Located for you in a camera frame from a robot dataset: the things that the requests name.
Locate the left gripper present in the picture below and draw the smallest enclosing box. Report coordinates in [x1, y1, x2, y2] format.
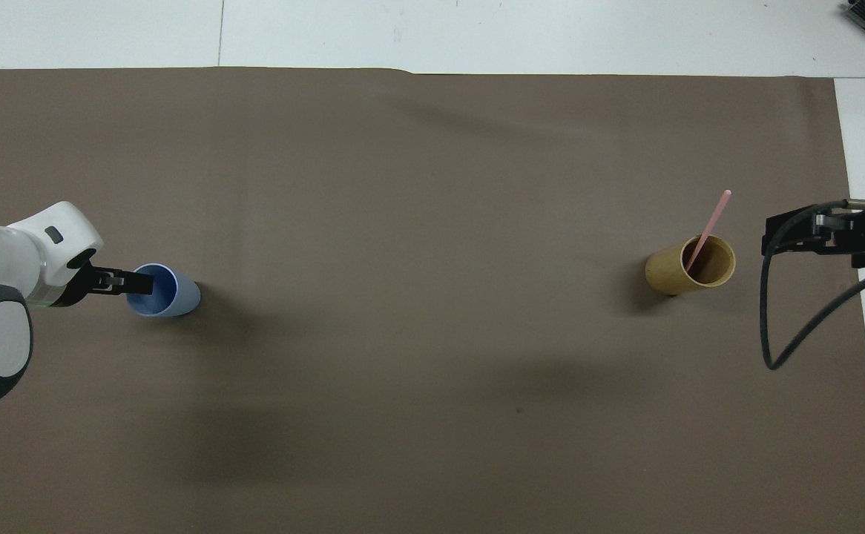
[50, 264, 110, 309]

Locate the blue cup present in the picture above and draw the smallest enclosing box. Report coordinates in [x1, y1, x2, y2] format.
[126, 263, 202, 319]

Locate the pink chopstick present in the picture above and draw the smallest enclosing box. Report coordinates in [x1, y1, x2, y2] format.
[684, 189, 733, 272]

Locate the yellow bamboo cup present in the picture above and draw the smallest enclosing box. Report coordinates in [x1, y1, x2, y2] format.
[644, 234, 737, 297]

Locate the black cable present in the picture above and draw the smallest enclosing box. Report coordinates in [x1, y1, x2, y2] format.
[758, 198, 865, 372]

